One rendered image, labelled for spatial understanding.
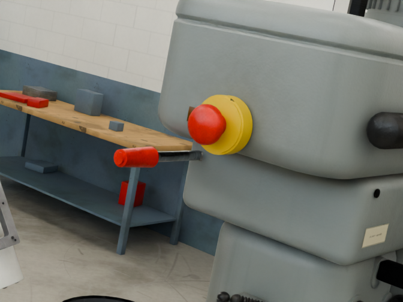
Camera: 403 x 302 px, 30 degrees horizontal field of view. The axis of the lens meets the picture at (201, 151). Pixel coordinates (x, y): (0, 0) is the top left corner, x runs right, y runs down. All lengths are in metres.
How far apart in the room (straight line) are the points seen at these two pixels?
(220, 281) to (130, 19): 6.04
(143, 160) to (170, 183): 5.72
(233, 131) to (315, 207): 0.14
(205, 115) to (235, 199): 0.18
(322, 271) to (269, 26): 0.30
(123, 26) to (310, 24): 6.26
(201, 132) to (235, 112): 0.04
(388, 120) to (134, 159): 0.27
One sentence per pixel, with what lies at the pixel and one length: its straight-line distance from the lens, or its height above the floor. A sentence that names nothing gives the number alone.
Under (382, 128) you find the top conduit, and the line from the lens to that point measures 0.72.
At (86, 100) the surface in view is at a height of 1.00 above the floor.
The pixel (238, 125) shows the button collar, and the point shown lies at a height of 1.77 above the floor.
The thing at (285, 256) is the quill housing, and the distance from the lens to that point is 0.89.
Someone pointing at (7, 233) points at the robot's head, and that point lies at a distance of 0.73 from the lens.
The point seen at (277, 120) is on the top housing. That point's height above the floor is 1.78.
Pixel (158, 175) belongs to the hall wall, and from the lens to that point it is 6.62.
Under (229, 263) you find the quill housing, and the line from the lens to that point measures 0.94.
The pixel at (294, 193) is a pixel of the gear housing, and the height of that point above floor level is 1.69.
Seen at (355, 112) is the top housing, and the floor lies 1.80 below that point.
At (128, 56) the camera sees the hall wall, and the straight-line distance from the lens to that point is 6.90.
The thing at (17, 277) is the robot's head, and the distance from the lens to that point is 0.74.
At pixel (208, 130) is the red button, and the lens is 0.72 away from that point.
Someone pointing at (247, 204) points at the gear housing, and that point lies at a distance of 0.87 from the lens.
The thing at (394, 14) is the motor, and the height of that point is 1.92.
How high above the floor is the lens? 1.85
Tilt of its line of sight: 9 degrees down
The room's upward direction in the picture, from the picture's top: 11 degrees clockwise
